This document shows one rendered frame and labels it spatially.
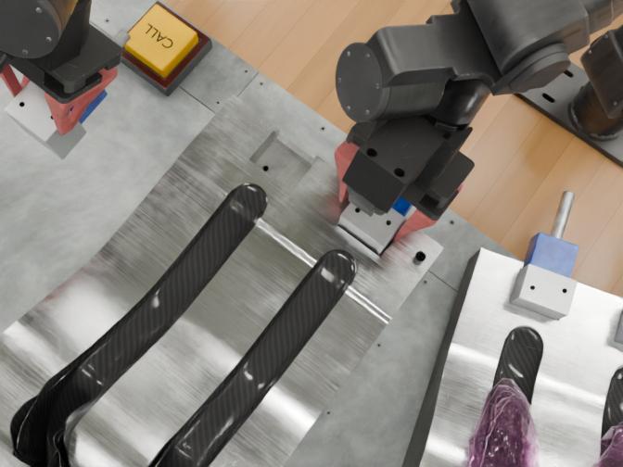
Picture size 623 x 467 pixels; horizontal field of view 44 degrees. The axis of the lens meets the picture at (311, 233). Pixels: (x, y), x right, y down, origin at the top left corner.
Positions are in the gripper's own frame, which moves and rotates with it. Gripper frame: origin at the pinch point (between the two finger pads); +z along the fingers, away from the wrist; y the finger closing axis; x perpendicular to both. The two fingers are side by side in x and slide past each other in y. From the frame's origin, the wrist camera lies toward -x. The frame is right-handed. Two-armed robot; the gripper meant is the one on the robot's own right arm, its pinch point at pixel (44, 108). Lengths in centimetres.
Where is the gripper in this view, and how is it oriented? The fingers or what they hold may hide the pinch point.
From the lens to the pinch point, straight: 74.3
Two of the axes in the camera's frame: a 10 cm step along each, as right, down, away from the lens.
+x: 5.2, -5.6, 6.5
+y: 7.9, 6.0, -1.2
